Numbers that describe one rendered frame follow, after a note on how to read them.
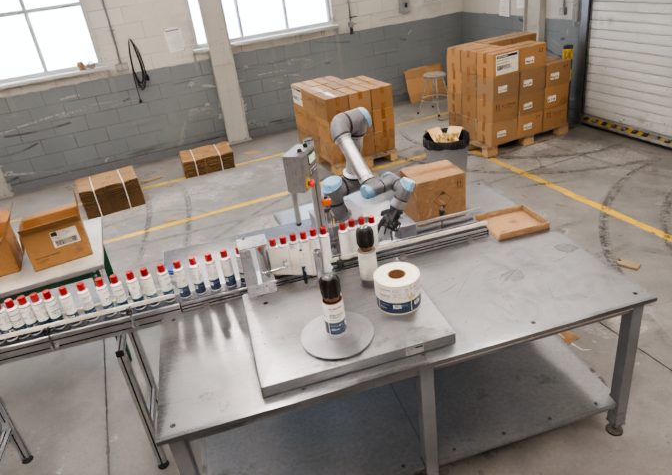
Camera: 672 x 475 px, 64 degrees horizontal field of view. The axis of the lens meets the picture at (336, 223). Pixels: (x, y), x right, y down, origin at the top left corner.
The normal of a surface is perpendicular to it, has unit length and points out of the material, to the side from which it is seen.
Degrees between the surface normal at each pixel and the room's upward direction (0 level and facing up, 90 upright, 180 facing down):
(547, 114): 89
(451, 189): 90
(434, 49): 90
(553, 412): 0
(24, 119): 90
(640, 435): 0
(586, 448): 0
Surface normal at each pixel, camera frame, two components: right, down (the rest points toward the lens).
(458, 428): -0.12, -0.89
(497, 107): 0.38, 0.33
